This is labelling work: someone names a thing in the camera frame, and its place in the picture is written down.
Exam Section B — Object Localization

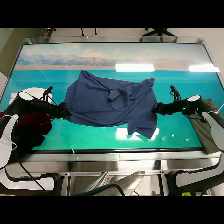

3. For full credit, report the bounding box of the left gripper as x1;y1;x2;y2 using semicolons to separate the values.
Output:
49;102;70;120

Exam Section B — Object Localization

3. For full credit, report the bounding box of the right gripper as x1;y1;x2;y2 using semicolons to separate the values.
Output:
153;101;172;117

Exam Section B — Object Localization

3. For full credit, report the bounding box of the blue shirt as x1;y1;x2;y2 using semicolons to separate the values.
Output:
63;69;160;140

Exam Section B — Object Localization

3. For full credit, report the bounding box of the white garment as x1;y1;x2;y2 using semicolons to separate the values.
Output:
27;86;54;104

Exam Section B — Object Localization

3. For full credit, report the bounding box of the olive garment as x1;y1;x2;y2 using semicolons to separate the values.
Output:
189;97;224;156

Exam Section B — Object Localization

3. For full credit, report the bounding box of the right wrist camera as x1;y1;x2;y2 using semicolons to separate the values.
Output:
168;84;183;101

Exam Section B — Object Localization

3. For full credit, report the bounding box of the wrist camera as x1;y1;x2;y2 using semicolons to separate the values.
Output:
168;84;183;101
41;85;55;103

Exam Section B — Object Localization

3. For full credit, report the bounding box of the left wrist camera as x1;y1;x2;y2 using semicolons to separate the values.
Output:
41;85;55;103

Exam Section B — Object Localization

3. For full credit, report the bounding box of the silver frame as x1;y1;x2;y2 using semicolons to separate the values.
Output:
0;35;224;196

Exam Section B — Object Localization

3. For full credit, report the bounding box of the black cable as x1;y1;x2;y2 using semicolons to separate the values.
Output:
18;161;46;192
75;182;127;197

